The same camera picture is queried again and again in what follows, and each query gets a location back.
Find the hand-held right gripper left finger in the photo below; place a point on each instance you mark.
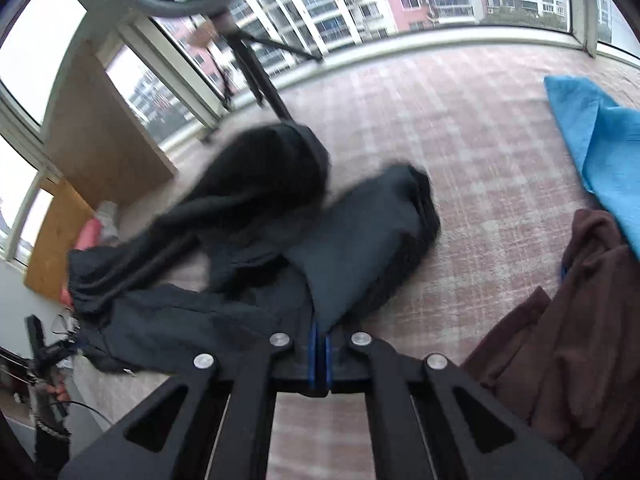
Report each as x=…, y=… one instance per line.
x=314, y=360

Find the brown garment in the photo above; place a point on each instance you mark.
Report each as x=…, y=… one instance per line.
x=585, y=340

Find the dark grey jacket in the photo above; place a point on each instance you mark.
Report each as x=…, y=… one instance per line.
x=350, y=240

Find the wooden headboard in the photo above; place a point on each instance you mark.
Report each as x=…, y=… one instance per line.
x=57, y=250

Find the white cloth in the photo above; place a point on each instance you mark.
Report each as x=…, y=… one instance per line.
x=107, y=220

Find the pink plaid bed sheet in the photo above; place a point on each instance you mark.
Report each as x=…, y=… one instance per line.
x=475, y=160

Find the bay window frame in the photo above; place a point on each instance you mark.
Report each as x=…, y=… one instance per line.
x=440, y=40

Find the person's left forearm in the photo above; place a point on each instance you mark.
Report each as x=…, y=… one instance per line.
x=52, y=452

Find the person's left hand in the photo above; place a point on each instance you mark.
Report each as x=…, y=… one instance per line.
x=60, y=392

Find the blue cloth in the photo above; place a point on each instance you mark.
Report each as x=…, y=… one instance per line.
x=607, y=160

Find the black tripod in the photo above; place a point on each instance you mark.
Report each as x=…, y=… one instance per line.
x=252, y=70

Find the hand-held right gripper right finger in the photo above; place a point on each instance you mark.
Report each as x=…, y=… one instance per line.
x=328, y=360

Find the pink garment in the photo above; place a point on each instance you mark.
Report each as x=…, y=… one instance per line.
x=87, y=237

